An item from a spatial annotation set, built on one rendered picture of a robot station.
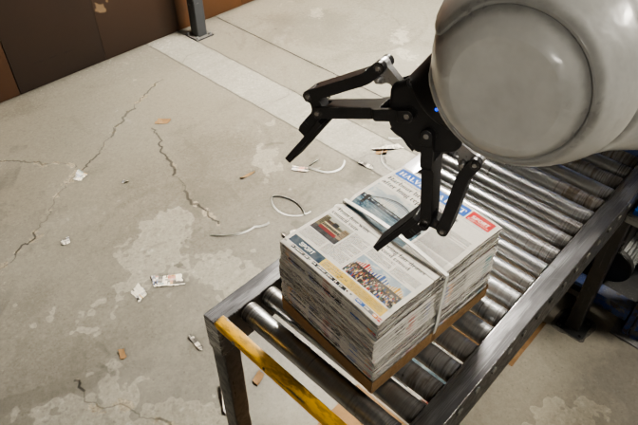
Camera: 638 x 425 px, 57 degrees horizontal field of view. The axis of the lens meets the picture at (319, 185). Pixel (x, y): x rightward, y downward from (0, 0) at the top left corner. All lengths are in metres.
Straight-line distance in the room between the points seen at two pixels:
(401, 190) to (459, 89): 1.07
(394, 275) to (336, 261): 0.12
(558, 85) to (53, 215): 2.85
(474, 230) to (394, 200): 0.18
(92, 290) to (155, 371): 0.50
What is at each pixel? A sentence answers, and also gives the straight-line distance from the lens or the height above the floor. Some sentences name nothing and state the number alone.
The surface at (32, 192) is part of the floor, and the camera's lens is 3.19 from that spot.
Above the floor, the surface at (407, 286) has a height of 1.03.
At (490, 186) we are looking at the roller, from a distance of 1.77.
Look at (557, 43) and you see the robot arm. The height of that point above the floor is 1.80.
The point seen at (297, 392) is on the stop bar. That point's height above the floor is 0.82.
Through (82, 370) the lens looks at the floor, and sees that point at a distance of 2.40.
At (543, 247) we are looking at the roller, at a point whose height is 0.80.
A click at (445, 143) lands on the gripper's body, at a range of 0.56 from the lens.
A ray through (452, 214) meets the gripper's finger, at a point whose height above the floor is 1.51.
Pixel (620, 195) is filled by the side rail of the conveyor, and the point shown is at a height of 0.80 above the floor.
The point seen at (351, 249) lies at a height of 1.03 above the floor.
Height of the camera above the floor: 1.91
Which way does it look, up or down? 41 degrees down
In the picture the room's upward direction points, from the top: straight up
